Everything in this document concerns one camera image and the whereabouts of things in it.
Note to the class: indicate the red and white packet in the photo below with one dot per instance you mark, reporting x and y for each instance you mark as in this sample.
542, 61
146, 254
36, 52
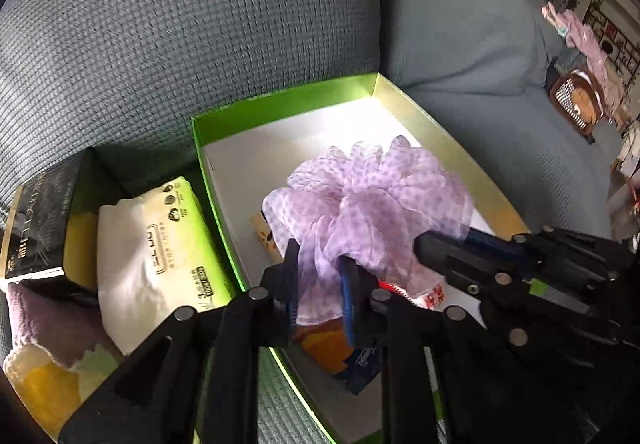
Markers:
430, 296

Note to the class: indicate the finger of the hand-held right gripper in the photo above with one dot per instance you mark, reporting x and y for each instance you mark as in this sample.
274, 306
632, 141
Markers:
445, 254
487, 241

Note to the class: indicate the cream snack packet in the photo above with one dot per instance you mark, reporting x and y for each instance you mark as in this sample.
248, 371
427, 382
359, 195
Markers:
262, 234

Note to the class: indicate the pink towel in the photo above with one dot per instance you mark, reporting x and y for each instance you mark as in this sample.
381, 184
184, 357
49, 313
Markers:
45, 329

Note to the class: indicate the green cardboard box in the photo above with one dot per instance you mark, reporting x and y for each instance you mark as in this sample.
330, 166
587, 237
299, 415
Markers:
300, 128

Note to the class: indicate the yellow towel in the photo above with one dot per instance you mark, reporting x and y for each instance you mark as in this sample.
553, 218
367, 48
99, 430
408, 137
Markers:
45, 389

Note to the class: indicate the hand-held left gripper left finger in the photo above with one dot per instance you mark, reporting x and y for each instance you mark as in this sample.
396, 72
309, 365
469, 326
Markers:
292, 289

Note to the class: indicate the orange snack packet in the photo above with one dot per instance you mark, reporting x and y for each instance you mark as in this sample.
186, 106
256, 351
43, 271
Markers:
325, 346

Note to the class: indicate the blue tissue packet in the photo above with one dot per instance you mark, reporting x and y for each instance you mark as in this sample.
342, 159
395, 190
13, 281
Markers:
362, 369

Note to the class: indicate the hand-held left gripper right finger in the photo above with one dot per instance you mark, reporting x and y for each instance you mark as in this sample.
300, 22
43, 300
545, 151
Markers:
350, 304

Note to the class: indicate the black cardboard box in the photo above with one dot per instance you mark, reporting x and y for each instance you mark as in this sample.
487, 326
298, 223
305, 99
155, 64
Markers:
40, 234

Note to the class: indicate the grey sofa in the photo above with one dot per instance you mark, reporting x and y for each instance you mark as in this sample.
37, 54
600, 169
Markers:
200, 23

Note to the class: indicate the light green tissue pack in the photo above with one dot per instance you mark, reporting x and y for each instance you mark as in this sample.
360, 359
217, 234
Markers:
150, 274

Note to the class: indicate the purple mesh bath pouf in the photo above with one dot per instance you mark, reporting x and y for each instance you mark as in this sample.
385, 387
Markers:
380, 194

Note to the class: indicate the pink clothes pile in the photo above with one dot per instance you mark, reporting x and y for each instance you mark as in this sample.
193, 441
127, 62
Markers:
580, 33

